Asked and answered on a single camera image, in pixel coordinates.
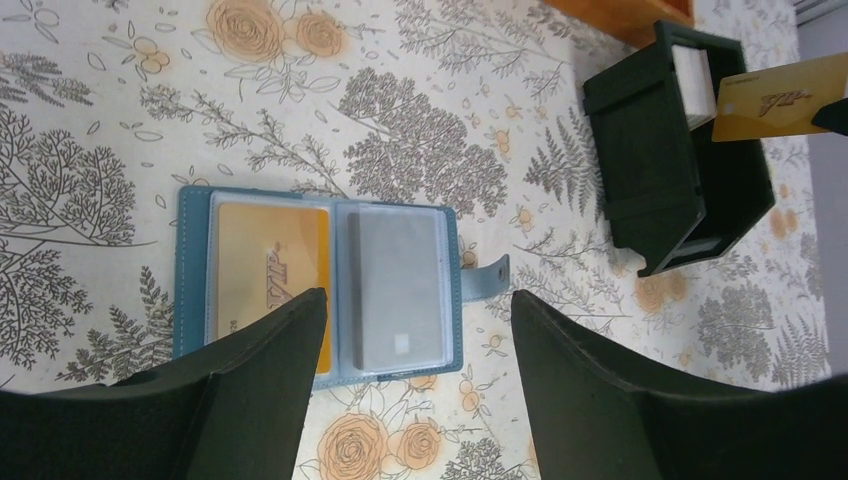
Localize white card in box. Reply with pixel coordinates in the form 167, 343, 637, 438
671, 45, 717, 131

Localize orange compartment tray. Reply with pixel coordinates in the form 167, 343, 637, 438
544, 0, 695, 48

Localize blue leather card holder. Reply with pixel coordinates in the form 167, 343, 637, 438
173, 186, 510, 389

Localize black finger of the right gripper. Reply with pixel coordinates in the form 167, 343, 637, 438
811, 98, 848, 137

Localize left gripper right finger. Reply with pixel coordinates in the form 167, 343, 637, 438
511, 290, 847, 479

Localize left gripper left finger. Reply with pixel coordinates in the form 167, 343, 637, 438
1, 288, 328, 479

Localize gold black credit card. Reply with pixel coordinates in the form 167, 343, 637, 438
347, 207, 448, 374

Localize black card box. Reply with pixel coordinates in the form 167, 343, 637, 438
583, 20, 775, 277

